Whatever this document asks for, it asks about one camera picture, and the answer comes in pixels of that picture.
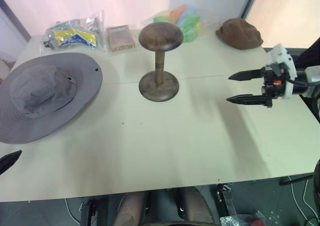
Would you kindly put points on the black metal table bracket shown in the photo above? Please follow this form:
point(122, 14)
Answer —
point(87, 213)
point(226, 201)

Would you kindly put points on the black metal bar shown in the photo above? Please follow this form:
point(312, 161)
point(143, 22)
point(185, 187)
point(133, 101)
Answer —
point(296, 180)

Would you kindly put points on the dark wooden hat stand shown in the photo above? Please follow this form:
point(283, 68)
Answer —
point(160, 37)

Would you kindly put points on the grey wide-brim hat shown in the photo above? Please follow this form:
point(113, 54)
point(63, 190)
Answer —
point(42, 93)

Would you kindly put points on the brown rounded shape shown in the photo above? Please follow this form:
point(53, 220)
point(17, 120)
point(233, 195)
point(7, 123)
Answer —
point(132, 208)
point(197, 206)

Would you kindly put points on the brown cloth cap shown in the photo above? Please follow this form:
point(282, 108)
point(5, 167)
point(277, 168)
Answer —
point(240, 34)

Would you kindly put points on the clear bag with blue-yellow items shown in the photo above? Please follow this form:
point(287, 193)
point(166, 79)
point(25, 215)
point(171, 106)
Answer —
point(75, 35)

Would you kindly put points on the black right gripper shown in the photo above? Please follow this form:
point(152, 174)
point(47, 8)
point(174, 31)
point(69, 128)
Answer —
point(275, 88)

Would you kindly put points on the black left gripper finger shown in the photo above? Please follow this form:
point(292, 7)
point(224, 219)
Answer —
point(8, 159)

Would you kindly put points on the black object beside table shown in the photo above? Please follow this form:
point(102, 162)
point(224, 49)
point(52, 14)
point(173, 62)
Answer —
point(308, 55)

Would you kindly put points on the crumpled clear plastic bag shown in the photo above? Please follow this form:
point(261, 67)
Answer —
point(240, 219)

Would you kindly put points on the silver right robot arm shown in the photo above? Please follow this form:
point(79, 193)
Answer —
point(312, 75)

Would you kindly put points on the brown packet in clear bag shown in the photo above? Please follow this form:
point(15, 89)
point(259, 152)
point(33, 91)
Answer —
point(121, 37)

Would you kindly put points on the clear bag of colourful items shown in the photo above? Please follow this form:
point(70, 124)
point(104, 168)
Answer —
point(190, 21)

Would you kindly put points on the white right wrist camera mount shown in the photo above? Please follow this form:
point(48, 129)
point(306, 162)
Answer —
point(283, 56)

